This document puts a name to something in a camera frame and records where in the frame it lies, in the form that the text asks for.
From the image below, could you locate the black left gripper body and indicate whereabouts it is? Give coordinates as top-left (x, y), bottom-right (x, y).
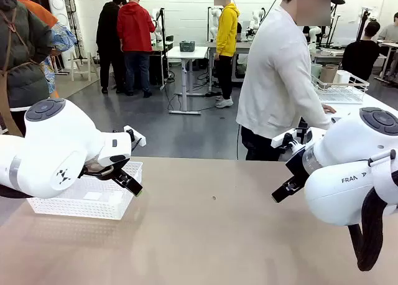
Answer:
top-left (79, 155), bottom-right (132, 180)

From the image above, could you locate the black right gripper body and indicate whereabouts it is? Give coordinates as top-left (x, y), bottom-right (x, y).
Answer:
top-left (285, 149), bottom-right (309, 187)

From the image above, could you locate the white perforated plastic basket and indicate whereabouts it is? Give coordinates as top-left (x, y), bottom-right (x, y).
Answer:
top-left (27, 161), bottom-right (144, 220)

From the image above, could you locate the pale green plastic cup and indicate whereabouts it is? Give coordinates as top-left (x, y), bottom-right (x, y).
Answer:
top-left (310, 63), bottom-right (323, 82)

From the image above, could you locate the beige plastic cup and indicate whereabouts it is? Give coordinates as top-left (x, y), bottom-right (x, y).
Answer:
top-left (320, 64), bottom-right (340, 86)

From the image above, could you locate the person's right forearm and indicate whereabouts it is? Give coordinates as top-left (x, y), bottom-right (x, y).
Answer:
top-left (303, 91), bottom-right (332, 131)

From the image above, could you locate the person in white sweater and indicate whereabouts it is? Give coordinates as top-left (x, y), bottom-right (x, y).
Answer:
top-left (236, 0), bottom-right (346, 161)

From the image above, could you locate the white plastic cup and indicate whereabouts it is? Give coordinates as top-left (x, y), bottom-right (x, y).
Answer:
top-left (335, 70), bottom-right (351, 86)

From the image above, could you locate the white step stool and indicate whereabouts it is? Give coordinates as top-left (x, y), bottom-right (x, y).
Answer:
top-left (70, 51), bottom-right (100, 82)

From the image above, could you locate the wooden top lab desk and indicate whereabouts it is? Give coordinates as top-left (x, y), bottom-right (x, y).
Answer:
top-left (312, 45), bottom-right (389, 65)
top-left (206, 40), bottom-right (252, 91)
top-left (149, 44), bottom-right (174, 90)

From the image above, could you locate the person in black sweater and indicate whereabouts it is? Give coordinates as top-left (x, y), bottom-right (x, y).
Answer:
top-left (341, 21), bottom-right (382, 82)

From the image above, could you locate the person in black hoodie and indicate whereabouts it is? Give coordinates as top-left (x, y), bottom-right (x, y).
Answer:
top-left (95, 0), bottom-right (128, 95)

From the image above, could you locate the mannequin in dark green jacket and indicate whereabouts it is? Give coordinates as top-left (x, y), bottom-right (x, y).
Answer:
top-left (0, 0), bottom-right (53, 138)

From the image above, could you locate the white standing desk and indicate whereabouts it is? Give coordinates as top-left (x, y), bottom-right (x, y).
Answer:
top-left (166, 45), bottom-right (209, 115)

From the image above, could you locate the mannequin with orange blue garments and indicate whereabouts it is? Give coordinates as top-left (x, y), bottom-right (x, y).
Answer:
top-left (14, 0), bottom-right (78, 99)

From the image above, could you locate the person in red hoodie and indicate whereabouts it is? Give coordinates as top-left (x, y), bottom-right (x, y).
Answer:
top-left (116, 0), bottom-right (156, 98)

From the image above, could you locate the person in yellow hoodie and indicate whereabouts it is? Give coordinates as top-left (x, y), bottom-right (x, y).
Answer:
top-left (214, 0), bottom-right (241, 108)

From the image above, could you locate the black tripod stand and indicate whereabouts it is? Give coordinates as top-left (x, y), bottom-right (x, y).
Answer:
top-left (356, 7), bottom-right (374, 43)

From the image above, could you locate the seated person in grey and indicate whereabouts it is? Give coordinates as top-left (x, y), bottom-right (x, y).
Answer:
top-left (377, 12), bottom-right (398, 77)

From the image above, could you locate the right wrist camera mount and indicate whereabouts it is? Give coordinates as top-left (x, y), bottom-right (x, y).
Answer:
top-left (271, 128), bottom-right (315, 155)

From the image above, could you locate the white wire dish rack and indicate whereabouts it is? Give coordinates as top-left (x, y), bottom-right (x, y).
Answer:
top-left (310, 70), bottom-right (370, 105)

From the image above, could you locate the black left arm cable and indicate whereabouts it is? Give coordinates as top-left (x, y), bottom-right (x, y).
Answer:
top-left (0, 184), bottom-right (34, 200)

